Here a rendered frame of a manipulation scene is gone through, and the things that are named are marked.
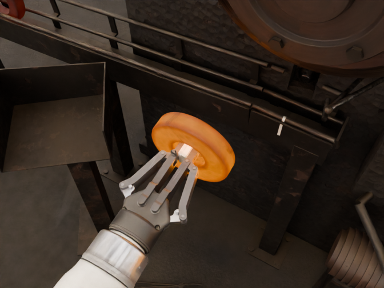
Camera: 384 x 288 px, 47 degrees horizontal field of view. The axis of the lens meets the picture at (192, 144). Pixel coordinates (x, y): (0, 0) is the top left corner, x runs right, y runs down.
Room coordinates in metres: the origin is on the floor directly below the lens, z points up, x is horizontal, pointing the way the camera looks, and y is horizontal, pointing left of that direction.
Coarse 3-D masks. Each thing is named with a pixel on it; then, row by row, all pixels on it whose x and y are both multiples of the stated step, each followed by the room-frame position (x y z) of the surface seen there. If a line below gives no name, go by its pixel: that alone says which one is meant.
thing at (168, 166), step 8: (176, 152) 0.40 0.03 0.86; (168, 160) 0.39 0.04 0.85; (168, 168) 0.37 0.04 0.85; (160, 176) 0.36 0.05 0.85; (168, 176) 0.37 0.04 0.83; (152, 184) 0.34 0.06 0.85; (160, 184) 0.35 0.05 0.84; (144, 192) 0.33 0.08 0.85; (152, 192) 0.33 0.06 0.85; (144, 200) 0.31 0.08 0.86
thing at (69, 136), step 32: (96, 64) 0.74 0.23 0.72; (0, 96) 0.68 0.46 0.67; (32, 96) 0.72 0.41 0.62; (64, 96) 0.73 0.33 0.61; (96, 96) 0.73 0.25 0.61; (0, 128) 0.61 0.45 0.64; (32, 128) 0.64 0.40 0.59; (64, 128) 0.64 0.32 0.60; (96, 128) 0.63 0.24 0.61; (0, 160) 0.54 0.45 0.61; (32, 160) 0.55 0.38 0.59; (64, 160) 0.54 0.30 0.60; (96, 160) 0.54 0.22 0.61; (96, 192) 0.61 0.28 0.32; (96, 224) 0.60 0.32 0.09
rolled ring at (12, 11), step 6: (6, 0) 1.01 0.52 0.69; (12, 0) 1.00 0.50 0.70; (18, 0) 1.02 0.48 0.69; (0, 6) 1.07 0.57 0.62; (12, 6) 1.01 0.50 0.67; (18, 6) 1.01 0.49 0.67; (24, 6) 1.02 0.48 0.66; (6, 12) 1.05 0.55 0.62; (12, 12) 1.01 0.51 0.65; (18, 12) 1.00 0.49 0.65; (24, 12) 1.03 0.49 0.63; (18, 18) 1.01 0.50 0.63
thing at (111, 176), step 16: (0, 64) 1.15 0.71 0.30; (112, 80) 0.87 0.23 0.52; (128, 144) 0.88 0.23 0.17; (112, 160) 0.85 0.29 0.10; (128, 160) 0.86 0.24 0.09; (304, 160) 0.53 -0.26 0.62; (112, 176) 0.84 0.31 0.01; (128, 176) 0.84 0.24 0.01; (288, 176) 0.55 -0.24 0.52; (304, 176) 0.53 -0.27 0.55; (288, 192) 0.54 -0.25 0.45; (272, 208) 0.55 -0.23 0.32; (288, 208) 0.53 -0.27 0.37; (272, 224) 0.54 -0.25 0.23; (288, 224) 0.53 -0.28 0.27; (256, 240) 0.58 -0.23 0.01; (272, 240) 0.53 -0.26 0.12; (288, 240) 0.58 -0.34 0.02; (256, 256) 0.52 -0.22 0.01; (272, 256) 0.52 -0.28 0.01
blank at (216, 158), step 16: (176, 112) 0.46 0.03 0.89; (160, 128) 0.44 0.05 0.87; (176, 128) 0.42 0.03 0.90; (192, 128) 0.42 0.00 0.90; (208, 128) 0.42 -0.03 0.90; (160, 144) 0.45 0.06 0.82; (176, 144) 0.44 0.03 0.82; (192, 144) 0.41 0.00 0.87; (208, 144) 0.39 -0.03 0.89; (224, 144) 0.40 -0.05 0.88; (208, 160) 0.39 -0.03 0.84; (224, 160) 0.38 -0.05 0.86; (208, 176) 0.40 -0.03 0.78; (224, 176) 0.38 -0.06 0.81
